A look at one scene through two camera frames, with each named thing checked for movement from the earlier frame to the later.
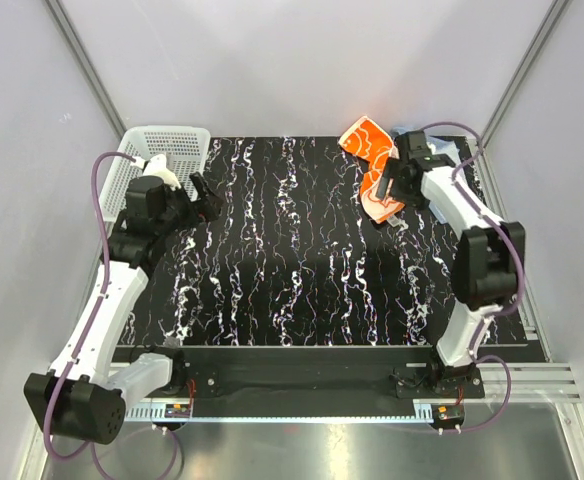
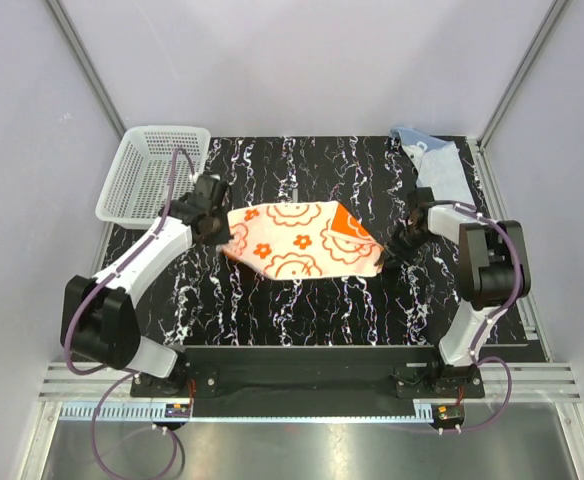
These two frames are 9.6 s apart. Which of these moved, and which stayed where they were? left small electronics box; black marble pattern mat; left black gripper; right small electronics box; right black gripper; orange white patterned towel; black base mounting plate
Moved: left black gripper; right black gripper; orange white patterned towel
Stayed: right small electronics box; black marble pattern mat; black base mounting plate; left small electronics box
